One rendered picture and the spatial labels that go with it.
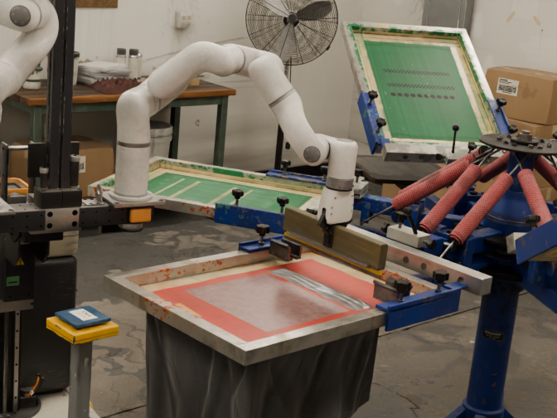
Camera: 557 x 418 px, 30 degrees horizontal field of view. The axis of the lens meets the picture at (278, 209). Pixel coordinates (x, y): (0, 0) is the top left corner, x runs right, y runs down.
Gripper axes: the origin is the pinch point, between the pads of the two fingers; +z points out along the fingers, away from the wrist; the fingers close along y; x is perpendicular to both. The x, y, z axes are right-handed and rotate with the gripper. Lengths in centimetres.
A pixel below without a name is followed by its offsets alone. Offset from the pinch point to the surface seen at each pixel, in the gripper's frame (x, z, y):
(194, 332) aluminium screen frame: 11, 13, 57
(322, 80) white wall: -380, 32, -380
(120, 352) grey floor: -167, 111, -50
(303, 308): 10.4, 13.9, 19.3
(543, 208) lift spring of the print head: 25, -8, -66
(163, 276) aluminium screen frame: -24.8, 13.0, 39.6
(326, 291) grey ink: 4.8, 13.3, 4.9
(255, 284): -10.2, 14.1, 18.3
